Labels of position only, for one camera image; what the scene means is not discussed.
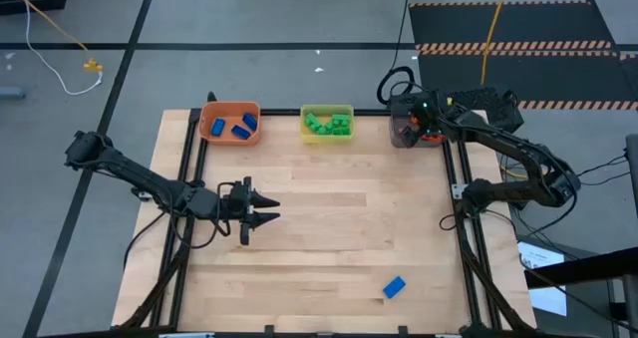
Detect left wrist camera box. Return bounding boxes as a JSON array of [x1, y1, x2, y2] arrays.
[[228, 179, 250, 214]]

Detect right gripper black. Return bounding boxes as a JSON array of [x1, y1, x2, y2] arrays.
[[398, 97, 448, 148]]

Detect grey post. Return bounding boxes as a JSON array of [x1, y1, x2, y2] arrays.
[[624, 133, 638, 219]]

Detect grey translucent plastic bin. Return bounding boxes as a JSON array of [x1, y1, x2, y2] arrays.
[[388, 94, 448, 150]]

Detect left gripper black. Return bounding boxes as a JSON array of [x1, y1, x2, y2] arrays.
[[218, 175, 282, 247]]

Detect black hazard-striped floor mat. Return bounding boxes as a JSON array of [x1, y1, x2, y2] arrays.
[[408, 0, 638, 113]]

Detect yellow hanging cable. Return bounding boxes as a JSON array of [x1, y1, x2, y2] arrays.
[[479, 0, 513, 86]]

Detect black aluminium table frame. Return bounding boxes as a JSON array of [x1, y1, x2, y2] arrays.
[[117, 107, 537, 338]]

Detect left base black cable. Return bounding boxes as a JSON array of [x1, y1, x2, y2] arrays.
[[123, 209, 170, 272]]

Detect thick black hanging cable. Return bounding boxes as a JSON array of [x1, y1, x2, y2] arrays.
[[376, 0, 418, 107]]

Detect orange plastic bin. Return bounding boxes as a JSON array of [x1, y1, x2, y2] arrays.
[[197, 101, 262, 147]]

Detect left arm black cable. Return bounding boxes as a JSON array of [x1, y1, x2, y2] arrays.
[[166, 180, 235, 250]]

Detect orange floor cable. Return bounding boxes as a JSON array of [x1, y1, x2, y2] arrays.
[[0, 0, 96, 66]]

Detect black stand beam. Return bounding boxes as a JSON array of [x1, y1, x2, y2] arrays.
[[522, 246, 638, 338]]

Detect right base black cable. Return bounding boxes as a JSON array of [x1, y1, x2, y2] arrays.
[[439, 211, 473, 233]]

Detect base black cable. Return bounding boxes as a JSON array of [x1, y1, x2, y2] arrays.
[[123, 209, 170, 272], [439, 211, 473, 233]]

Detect white paper sheet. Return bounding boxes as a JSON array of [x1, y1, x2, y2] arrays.
[[516, 239, 568, 317]]

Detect yellow plastic bin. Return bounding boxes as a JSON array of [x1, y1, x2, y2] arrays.
[[299, 104, 355, 146]]

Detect grey flat object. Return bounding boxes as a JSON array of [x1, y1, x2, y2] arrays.
[[0, 85, 27, 101]]

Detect black perforated metal case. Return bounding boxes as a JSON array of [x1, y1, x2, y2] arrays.
[[445, 86, 525, 136]]

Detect white floor cable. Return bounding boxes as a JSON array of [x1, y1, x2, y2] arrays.
[[13, 0, 105, 97]]

